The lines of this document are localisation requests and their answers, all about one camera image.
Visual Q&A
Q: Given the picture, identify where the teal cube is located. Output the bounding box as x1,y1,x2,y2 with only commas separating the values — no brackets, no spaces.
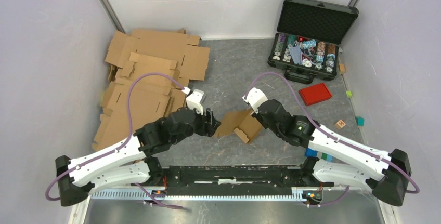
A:
355,116,365,127

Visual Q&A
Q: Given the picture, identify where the stack of flat cardboard boxes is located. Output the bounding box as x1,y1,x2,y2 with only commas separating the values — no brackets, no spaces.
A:
92,28,210,151

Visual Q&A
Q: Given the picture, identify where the small orange wooden block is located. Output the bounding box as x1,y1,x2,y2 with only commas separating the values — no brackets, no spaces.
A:
339,63,346,74

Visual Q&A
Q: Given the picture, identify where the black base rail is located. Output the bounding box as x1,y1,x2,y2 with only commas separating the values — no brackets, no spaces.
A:
141,165,321,196

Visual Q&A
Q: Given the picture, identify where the black poker chip case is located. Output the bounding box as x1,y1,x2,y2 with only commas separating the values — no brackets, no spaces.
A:
267,0,359,84

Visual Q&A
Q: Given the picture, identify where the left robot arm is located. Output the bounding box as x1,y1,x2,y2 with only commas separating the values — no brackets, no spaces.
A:
55,108,221,207

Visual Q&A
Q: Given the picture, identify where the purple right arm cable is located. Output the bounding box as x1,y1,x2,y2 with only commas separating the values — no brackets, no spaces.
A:
248,72,421,207

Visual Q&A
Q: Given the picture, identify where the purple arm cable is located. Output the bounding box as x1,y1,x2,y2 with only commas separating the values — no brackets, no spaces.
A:
248,72,421,207
45,72,191,210

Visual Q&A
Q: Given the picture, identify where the brown cardboard box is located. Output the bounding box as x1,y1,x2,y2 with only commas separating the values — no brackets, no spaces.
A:
214,108,263,144

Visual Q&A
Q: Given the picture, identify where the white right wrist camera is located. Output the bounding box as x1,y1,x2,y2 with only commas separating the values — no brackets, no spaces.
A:
242,87,268,113

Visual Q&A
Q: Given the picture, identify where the wooden letter cube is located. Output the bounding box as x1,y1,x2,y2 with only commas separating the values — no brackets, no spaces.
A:
334,119,346,130

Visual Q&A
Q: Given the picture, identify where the red flat box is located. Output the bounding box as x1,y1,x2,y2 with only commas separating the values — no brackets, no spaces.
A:
299,83,332,106

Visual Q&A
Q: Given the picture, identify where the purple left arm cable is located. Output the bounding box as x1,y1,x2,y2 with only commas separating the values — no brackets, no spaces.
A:
45,72,191,210

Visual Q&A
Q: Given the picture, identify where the blue block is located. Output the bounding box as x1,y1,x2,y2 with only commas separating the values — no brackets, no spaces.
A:
305,148,318,157

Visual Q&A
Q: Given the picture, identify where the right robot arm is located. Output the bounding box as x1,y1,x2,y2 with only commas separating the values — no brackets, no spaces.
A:
246,98,411,206

